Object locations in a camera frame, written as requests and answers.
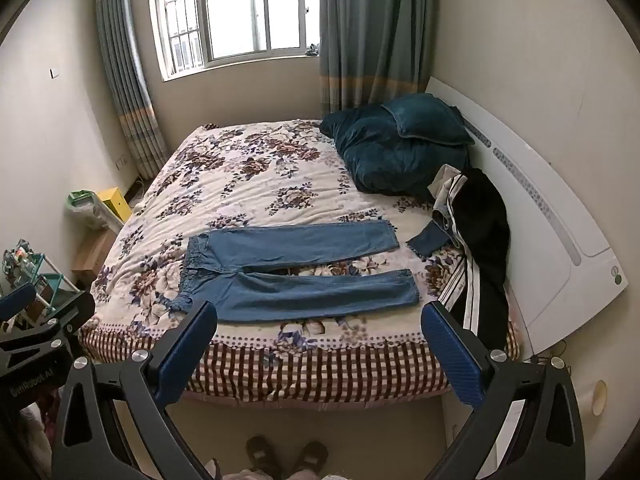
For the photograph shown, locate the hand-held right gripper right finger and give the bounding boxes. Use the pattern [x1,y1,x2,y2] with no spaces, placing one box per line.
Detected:
[421,301,587,480]

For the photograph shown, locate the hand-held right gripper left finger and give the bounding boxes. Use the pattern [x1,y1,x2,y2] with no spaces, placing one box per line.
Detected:
[50,301,218,480]

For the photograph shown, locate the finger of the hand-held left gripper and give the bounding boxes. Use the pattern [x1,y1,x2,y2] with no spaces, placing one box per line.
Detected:
[0,282,37,322]
[0,291,97,361]

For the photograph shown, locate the blue denim pants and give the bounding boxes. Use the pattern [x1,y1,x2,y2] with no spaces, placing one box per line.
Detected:
[172,220,421,323]

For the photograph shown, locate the teal shelf rack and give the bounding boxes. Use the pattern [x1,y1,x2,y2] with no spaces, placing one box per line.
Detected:
[0,252,83,322]

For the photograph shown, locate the wooden nightstand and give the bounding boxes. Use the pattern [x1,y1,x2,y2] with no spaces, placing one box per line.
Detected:
[71,227,118,288]

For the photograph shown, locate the green white plastic bag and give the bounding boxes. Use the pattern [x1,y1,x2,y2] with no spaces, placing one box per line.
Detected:
[64,190,113,233]

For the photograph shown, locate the yellow box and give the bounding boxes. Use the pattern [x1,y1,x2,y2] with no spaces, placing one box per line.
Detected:
[96,187,133,223]

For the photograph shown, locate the dark denim garment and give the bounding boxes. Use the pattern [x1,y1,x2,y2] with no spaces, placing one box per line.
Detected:
[405,222,453,256]

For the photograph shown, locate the dark slipper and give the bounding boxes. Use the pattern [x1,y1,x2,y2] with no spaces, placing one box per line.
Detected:
[292,441,330,476]
[245,435,283,478]

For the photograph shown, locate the black white striped jacket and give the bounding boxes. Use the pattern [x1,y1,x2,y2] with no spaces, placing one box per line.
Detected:
[432,167,512,356]

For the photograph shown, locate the white headboard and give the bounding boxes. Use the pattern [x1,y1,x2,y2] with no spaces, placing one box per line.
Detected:
[424,76,630,356]

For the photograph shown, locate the beige cloth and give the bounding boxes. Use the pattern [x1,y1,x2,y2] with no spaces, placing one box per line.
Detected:
[426,164,463,211]

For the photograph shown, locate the floral bed blanket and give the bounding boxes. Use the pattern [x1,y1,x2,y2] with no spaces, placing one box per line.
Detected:
[80,119,521,403]

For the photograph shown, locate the dark teal quilt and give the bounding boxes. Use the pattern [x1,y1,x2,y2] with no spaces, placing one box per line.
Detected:
[320,105,471,196]

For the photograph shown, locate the grey-blue striped curtain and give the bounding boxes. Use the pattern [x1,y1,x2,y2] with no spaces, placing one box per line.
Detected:
[94,0,169,179]
[318,0,442,120]

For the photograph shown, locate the dark teal pillow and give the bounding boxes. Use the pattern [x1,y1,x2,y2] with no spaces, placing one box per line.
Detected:
[381,93,476,147]

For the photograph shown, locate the window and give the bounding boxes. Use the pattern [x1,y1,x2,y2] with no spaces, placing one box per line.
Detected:
[146,0,322,81]

